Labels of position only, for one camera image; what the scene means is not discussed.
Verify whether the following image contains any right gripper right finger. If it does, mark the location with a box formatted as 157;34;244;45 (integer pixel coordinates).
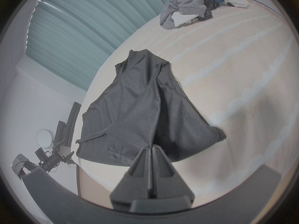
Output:
152;144;195;203

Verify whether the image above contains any pile of clothes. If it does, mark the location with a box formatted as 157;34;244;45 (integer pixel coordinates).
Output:
159;0;249;30

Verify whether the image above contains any bed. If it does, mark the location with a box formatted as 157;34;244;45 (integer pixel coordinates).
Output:
76;0;296;207

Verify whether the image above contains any blue-green curtain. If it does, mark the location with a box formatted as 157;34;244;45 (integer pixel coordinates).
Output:
38;0;178;53
25;1;117;91

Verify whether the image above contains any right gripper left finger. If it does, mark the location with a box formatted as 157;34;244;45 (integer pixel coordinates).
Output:
110;146;153;203

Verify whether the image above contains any black T-shirt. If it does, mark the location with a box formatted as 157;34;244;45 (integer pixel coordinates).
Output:
75;49;227;167

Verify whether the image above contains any round white mirror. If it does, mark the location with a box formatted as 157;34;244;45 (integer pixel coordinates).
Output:
36;128;53;149

